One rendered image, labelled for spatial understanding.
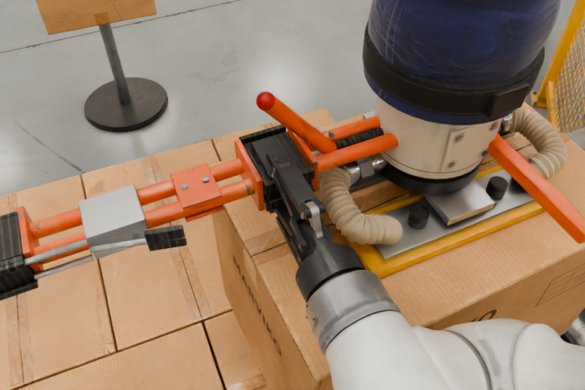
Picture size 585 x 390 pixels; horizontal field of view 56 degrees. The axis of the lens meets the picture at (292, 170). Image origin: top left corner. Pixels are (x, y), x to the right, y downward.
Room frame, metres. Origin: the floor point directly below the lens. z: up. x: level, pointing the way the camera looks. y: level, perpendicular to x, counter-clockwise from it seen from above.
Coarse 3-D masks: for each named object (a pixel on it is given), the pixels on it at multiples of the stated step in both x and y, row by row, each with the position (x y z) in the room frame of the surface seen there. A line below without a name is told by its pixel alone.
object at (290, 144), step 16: (272, 128) 0.55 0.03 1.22; (240, 144) 0.52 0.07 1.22; (288, 144) 0.53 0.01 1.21; (304, 144) 0.52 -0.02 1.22; (256, 160) 0.50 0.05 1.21; (304, 160) 0.50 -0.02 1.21; (256, 176) 0.46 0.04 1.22; (304, 176) 0.47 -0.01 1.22; (256, 192) 0.46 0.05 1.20; (272, 192) 0.45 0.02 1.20; (272, 208) 0.45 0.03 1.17
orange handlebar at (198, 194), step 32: (352, 128) 0.57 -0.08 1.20; (320, 160) 0.51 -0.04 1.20; (352, 160) 0.52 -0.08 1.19; (512, 160) 0.51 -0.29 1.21; (160, 192) 0.45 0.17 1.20; (192, 192) 0.45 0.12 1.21; (224, 192) 0.45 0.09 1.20; (544, 192) 0.45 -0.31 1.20; (32, 224) 0.40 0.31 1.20; (64, 224) 0.40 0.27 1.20; (160, 224) 0.41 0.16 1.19; (576, 224) 0.40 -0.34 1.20; (64, 256) 0.36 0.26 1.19
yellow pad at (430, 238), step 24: (504, 192) 0.54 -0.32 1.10; (408, 216) 0.49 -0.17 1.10; (432, 216) 0.50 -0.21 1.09; (480, 216) 0.50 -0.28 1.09; (504, 216) 0.51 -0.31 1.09; (528, 216) 0.52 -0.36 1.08; (408, 240) 0.46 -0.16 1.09; (432, 240) 0.46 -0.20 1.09; (456, 240) 0.47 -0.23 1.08; (384, 264) 0.42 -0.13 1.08; (408, 264) 0.43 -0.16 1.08
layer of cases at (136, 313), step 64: (256, 128) 1.31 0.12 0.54; (64, 192) 1.03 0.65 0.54; (128, 256) 0.81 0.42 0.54; (192, 256) 0.81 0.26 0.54; (0, 320) 0.63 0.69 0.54; (64, 320) 0.63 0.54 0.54; (128, 320) 0.63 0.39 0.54; (192, 320) 0.63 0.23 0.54; (0, 384) 0.48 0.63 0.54; (64, 384) 0.48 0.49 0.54; (128, 384) 0.48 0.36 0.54; (192, 384) 0.48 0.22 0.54; (256, 384) 0.48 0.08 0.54
